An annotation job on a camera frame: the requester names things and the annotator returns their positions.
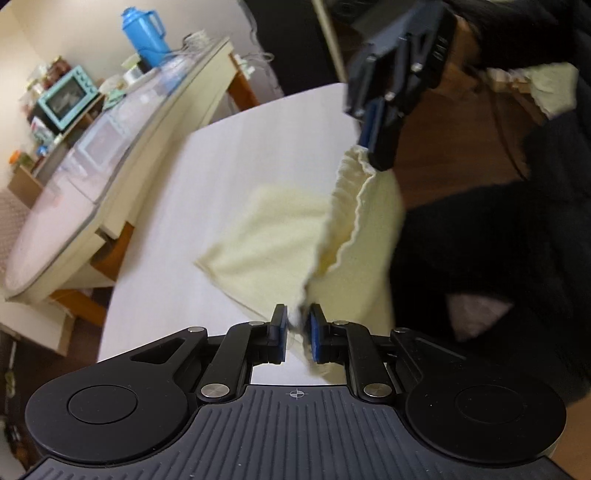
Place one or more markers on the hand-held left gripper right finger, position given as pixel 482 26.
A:
pixel 316 333

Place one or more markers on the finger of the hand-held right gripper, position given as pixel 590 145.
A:
pixel 399 106
pixel 372 125

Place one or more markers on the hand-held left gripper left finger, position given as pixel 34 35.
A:
pixel 281 333

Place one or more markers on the cream terry towel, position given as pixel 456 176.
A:
pixel 277 230

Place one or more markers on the person's right forearm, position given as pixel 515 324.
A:
pixel 508 32

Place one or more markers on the white pole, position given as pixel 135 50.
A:
pixel 328 39

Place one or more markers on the cream cloth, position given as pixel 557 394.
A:
pixel 540 87

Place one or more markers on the person's black clothing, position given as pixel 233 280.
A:
pixel 485 240

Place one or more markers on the pale pink cloth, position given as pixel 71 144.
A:
pixel 480 316

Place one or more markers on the blue thermos jug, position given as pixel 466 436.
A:
pixel 142 34

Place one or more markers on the cream dining table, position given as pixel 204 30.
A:
pixel 115 157

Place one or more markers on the wooden desktop shelf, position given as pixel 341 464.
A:
pixel 25 187

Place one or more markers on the chair with patterned cover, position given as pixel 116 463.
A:
pixel 9 217

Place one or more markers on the teal toaster oven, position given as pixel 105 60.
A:
pixel 64 99

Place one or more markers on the jar with orange lid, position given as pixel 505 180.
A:
pixel 18 160

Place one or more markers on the red and white box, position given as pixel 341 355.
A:
pixel 40 130

